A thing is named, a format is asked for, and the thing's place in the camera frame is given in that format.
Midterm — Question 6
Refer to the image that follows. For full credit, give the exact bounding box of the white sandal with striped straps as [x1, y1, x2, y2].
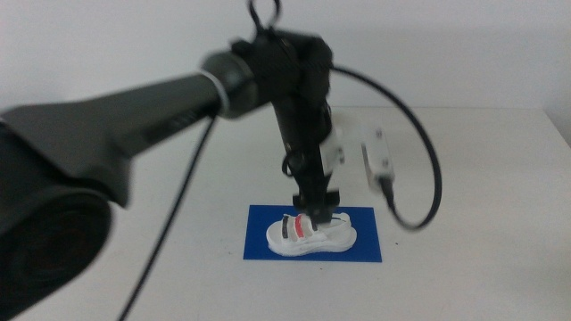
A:
[265, 211, 359, 258]

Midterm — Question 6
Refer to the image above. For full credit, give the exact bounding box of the blue rectangular mat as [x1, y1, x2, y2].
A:
[242, 204, 384, 264]

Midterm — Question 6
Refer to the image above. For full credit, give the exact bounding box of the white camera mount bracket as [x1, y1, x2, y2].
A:
[318, 111, 371, 177]

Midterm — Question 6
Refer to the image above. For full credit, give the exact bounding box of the thick black camera cable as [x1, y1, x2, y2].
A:
[330, 65, 444, 233]

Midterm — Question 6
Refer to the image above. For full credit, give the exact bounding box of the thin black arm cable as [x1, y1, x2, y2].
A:
[116, 114, 220, 321]

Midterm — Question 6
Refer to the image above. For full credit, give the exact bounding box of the black cable loop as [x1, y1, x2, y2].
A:
[246, 0, 283, 36]

